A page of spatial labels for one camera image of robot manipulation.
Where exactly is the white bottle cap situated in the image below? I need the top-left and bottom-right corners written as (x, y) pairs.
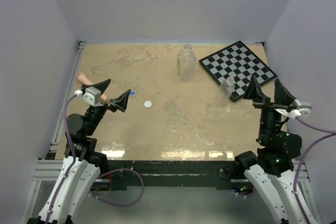
top-left (144, 101), bottom-right (152, 108)

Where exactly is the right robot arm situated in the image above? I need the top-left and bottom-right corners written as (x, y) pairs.
top-left (234, 76), bottom-right (316, 223)

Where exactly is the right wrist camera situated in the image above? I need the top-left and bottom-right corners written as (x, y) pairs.
top-left (275, 99), bottom-right (312, 119)

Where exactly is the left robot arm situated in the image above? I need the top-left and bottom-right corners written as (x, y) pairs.
top-left (27, 79), bottom-right (131, 223)

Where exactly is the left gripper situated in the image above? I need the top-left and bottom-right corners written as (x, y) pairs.
top-left (85, 79), bottom-right (130, 135)

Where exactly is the large clear plastic bottle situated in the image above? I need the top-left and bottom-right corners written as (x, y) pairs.
top-left (176, 44), bottom-right (196, 82)

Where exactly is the peach wooden handle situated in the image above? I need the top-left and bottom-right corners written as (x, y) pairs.
top-left (76, 72), bottom-right (108, 101)

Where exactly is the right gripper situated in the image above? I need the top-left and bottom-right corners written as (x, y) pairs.
top-left (242, 74), bottom-right (295, 144)

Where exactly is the black front table rail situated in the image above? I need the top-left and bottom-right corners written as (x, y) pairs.
top-left (45, 142), bottom-right (260, 192)

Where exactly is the black white chessboard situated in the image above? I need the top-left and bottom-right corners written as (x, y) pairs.
top-left (199, 41), bottom-right (277, 102)

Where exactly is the small clear plastic bottle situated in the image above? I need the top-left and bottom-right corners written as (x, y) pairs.
top-left (216, 77), bottom-right (235, 104)

